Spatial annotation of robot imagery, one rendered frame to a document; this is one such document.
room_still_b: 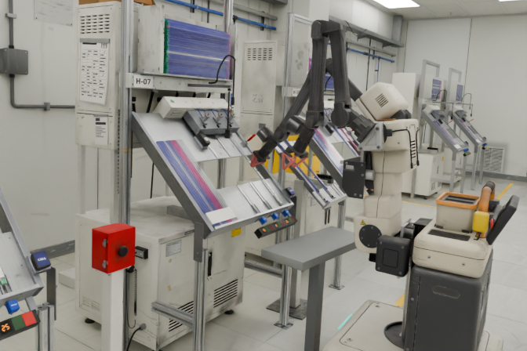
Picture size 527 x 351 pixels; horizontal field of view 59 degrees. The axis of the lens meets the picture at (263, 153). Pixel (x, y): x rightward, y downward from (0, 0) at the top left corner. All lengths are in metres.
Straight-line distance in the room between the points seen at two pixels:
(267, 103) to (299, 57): 0.41
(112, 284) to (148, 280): 0.49
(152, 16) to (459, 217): 1.64
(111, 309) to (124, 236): 0.29
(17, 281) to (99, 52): 1.31
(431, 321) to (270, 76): 2.18
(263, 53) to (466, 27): 6.74
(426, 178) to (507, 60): 3.64
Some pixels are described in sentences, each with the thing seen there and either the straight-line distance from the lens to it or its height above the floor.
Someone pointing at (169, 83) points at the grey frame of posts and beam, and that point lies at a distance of 2.42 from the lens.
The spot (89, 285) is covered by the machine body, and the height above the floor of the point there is 0.25.
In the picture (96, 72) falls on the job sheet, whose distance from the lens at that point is 2.50.
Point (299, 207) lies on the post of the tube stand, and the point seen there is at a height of 0.65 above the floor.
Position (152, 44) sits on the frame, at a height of 1.53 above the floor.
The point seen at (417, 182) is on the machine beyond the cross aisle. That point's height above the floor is 0.22.
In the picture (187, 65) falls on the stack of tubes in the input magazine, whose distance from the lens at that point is 2.47.
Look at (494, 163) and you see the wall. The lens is 9.70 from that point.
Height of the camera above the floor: 1.30
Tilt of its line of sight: 7 degrees down
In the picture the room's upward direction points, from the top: 3 degrees clockwise
